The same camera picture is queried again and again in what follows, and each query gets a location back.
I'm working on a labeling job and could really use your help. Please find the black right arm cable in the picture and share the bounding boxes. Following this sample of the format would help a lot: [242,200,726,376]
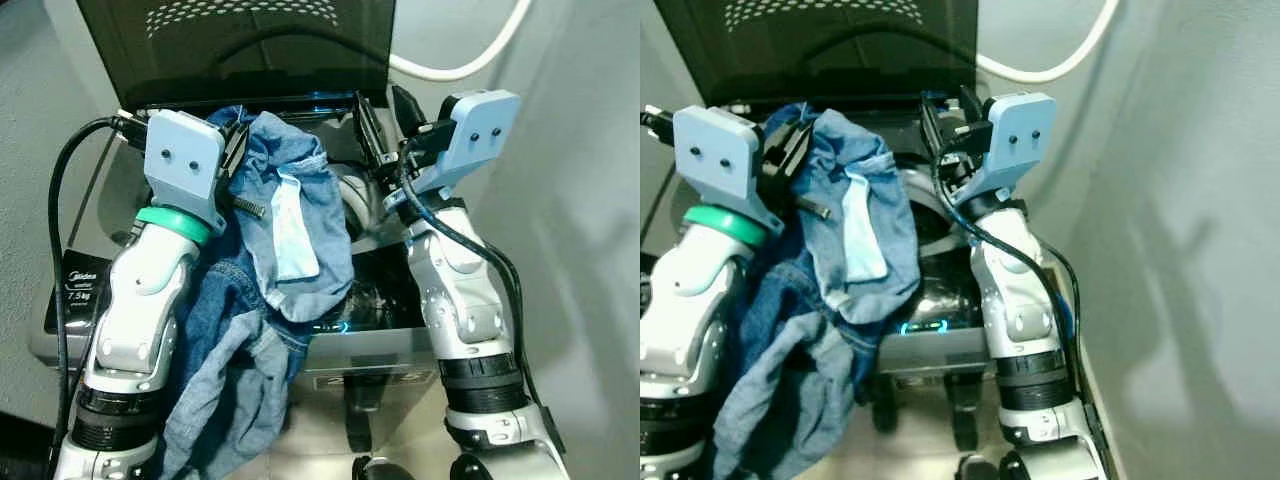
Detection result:
[935,140,1087,406]
[395,150,543,413]

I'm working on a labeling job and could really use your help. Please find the white hose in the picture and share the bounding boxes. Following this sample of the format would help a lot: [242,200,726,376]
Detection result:
[975,0,1121,87]
[388,0,533,83]

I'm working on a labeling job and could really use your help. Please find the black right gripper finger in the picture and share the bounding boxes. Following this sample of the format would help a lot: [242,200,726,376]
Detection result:
[389,84,427,133]
[352,92,392,182]
[957,84,990,130]
[919,92,950,167]

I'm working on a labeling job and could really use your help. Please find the blue denim jeans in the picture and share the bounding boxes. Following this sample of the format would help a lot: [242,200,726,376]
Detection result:
[712,102,921,480]
[160,105,357,480]

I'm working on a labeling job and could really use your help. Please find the black Midea washer label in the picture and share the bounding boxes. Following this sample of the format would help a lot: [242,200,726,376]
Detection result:
[44,250,103,337]

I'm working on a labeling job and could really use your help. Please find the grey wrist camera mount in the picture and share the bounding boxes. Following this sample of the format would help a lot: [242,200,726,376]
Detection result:
[385,88,523,212]
[950,92,1058,207]
[143,108,230,234]
[672,103,787,237]

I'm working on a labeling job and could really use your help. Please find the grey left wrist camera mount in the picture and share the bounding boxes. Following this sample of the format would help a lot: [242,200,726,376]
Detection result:
[672,103,787,237]
[143,108,230,234]

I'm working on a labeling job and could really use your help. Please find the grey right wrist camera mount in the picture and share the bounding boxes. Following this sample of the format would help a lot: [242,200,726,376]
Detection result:
[385,88,523,212]
[950,92,1058,207]

